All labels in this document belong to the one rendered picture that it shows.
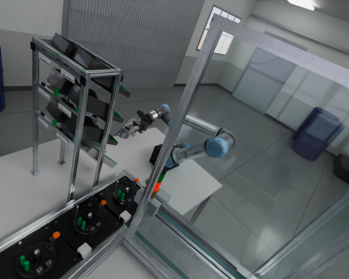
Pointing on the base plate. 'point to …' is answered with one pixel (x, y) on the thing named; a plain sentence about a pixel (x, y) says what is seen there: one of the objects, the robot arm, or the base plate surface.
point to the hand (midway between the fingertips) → (125, 130)
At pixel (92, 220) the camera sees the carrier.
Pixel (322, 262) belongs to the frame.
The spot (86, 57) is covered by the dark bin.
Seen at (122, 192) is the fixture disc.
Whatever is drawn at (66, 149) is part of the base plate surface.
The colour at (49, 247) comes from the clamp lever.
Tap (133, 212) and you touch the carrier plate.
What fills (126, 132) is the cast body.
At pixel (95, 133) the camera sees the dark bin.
